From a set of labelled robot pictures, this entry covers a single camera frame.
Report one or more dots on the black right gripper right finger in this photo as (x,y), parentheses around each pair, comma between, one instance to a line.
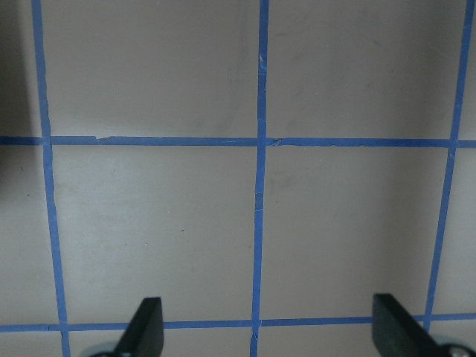
(396,333)

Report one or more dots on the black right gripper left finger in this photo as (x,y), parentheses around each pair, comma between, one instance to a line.
(144,336)

